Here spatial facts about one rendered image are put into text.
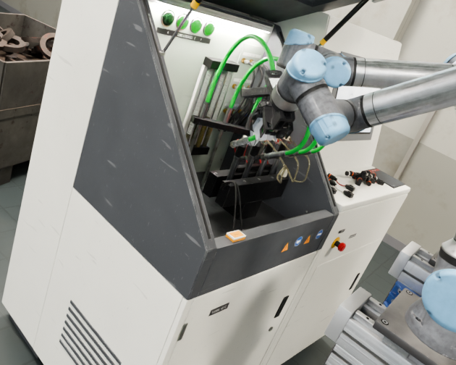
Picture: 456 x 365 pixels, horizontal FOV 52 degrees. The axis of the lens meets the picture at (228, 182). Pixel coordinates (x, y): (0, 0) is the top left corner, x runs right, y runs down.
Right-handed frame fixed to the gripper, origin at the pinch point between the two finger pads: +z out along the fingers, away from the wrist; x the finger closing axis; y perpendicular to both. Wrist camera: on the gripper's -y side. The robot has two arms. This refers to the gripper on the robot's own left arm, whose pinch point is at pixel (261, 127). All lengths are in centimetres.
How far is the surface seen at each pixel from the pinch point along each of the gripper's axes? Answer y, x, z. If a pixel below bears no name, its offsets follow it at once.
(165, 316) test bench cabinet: 47, -24, 21
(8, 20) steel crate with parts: -174, -122, 197
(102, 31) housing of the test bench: -31, -44, 6
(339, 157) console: -18, 54, 61
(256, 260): 32.4, 2.4, 21.7
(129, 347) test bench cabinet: 55, -33, 38
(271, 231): 25.0, 5.8, 16.5
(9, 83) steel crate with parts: -81, -98, 126
